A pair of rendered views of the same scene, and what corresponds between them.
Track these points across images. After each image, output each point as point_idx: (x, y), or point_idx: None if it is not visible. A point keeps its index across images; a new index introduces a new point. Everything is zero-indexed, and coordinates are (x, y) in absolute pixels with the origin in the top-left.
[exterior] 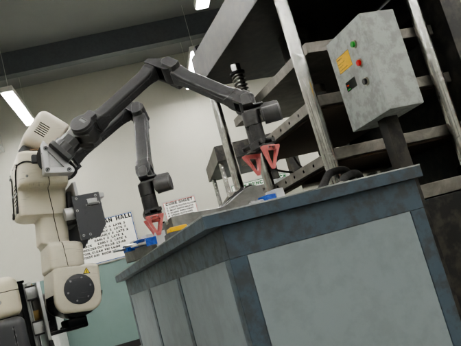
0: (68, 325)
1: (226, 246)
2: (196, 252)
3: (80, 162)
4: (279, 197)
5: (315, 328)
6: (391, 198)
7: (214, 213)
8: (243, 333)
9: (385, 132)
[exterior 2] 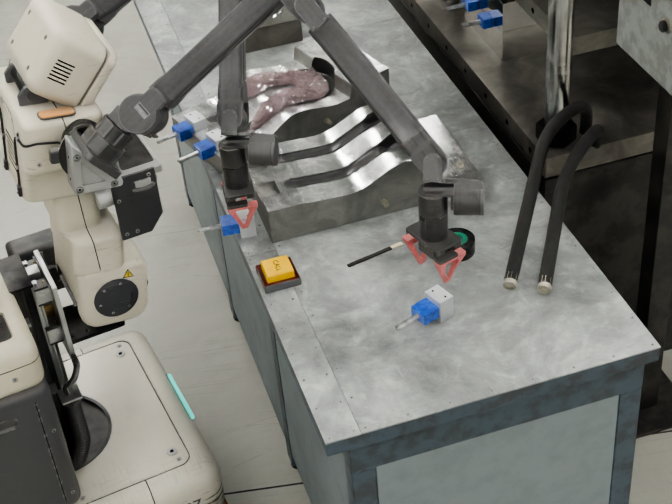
0: (96, 329)
1: (350, 462)
2: None
3: (111, 19)
4: (439, 411)
5: None
6: (599, 383)
7: (343, 439)
8: None
9: (666, 92)
